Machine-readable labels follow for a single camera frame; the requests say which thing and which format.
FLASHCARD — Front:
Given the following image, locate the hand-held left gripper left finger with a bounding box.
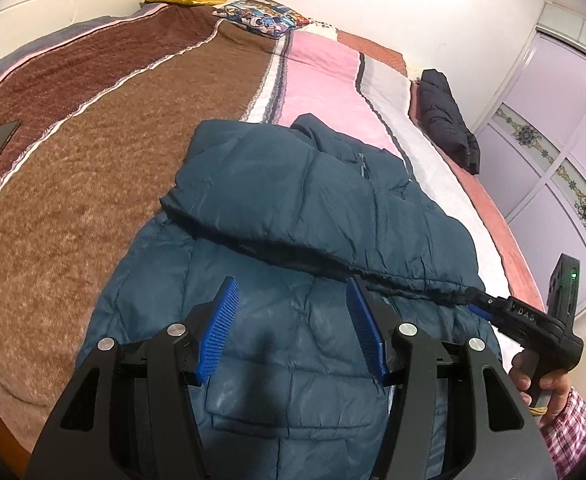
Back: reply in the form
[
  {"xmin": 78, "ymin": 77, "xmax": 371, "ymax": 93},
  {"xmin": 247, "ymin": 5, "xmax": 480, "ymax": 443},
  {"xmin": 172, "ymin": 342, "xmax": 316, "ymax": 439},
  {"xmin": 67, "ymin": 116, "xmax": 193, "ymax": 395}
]
[{"xmin": 26, "ymin": 276, "xmax": 241, "ymax": 480}]

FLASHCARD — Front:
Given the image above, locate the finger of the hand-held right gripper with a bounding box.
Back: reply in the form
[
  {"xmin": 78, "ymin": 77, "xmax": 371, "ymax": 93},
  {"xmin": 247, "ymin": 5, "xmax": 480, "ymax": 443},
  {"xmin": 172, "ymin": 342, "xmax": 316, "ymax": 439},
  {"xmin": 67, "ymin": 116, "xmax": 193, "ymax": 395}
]
[
  {"xmin": 460, "ymin": 287, "xmax": 511, "ymax": 312},
  {"xmin": 468, "ymin": 305, "xmax": 514, "ymax": 335}
]

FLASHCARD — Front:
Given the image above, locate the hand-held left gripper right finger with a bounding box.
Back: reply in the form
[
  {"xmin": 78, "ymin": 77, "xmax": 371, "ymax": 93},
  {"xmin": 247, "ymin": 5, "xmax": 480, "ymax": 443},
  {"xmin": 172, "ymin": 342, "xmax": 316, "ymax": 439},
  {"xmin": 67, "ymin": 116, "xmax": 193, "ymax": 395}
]
[{"xmin": 345, "ymin": 275, "xmax": 558, "ymax": 480}]

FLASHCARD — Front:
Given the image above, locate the teal puffer jacket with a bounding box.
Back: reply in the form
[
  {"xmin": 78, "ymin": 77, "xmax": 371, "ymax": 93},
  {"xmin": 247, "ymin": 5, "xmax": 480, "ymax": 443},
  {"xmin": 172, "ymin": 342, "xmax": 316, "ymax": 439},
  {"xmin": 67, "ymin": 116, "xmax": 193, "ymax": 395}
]
[{"xmin": 76, "ymin": 114, "xmax": 504, "ymax": 480}]

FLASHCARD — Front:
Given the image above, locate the person's right forearm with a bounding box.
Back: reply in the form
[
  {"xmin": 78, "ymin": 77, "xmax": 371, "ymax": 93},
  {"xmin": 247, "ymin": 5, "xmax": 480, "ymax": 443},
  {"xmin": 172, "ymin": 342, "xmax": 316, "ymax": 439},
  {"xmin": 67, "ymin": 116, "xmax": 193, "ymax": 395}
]
[{"xmin": 538, "ymin": 387, "xmax": 586, "ymax": 476}]

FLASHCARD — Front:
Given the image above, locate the person's right hand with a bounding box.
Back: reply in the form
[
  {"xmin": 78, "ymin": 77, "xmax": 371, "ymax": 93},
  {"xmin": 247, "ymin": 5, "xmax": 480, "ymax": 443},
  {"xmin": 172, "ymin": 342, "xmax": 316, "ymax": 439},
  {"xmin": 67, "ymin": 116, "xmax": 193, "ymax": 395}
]
[{"xmin": 510, "ymin": 350, "xmax": 571, "ymax": 418}]

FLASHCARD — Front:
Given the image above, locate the striped bed blanket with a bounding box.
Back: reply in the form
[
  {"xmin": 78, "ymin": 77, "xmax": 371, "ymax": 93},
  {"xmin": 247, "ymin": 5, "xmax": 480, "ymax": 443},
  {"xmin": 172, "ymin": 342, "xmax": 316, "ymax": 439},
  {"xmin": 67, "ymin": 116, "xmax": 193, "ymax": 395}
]
[{"xmin": 0, "ymin": 2, "xmax": 538, "ymax": 411}]

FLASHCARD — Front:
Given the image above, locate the folded black jacket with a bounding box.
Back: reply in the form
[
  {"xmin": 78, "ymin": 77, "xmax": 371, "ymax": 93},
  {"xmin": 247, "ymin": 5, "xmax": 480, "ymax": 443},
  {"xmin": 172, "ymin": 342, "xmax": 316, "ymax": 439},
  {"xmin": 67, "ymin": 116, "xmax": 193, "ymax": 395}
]
[{"xmin": 419, "ymin": 69, "xmax": 481, "ymax": 175}]

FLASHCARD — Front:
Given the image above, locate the lilac wardrobe with floral trim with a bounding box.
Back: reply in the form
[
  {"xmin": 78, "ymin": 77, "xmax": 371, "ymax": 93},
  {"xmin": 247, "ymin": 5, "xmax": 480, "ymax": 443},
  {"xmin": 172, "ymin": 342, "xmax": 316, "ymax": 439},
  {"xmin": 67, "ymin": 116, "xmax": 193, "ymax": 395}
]
[{"xmin": 473, "ymin": 2, "xmax": 586, "ymax": 321}]

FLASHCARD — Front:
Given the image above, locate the colourful printed pillow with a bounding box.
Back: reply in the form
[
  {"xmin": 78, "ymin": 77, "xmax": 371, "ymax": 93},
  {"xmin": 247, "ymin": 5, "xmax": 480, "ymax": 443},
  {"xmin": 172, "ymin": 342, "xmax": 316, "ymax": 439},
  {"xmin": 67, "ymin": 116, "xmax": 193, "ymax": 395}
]
[{"xmin": 212, "ymin": 0, "xmax": 310, "ymax": 40}]

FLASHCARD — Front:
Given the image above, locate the wooden bed frame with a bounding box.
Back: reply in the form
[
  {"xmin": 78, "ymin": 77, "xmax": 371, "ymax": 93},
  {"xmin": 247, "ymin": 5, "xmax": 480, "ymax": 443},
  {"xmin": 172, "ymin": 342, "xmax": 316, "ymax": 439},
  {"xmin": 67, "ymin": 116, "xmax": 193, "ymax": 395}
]
[{"xmin": 0, "ymin": 370, "xmax": 31, "ymax": 463}]

